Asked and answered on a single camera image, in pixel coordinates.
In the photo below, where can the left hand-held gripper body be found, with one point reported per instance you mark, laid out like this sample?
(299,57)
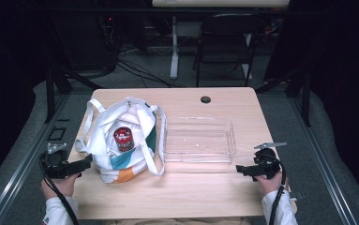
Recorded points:
(55,161)

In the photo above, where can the black folding chair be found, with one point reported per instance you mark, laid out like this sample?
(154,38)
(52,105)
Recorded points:
(227,40)

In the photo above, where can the black metal stand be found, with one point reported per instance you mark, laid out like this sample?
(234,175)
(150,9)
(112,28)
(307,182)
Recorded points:
(49,93)
(305,93)

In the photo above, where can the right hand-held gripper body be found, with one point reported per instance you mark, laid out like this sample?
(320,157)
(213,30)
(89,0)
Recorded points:
(266,162)

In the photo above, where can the person's left hand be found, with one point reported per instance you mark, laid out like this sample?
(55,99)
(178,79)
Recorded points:
(62,187)

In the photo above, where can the white background desk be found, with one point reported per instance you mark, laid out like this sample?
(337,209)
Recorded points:
(174,47)

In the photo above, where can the clear plastic tray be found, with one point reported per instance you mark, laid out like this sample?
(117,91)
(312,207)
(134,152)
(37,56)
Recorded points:
(199,140)

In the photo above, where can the person's right hand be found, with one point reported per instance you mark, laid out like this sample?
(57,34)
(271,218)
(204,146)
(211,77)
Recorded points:
(272,184)

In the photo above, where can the red lidded can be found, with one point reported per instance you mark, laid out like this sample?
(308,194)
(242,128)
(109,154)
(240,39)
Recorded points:
(123,139)

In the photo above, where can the white tote bag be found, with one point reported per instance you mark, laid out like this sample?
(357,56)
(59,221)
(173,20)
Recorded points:
(136,125)

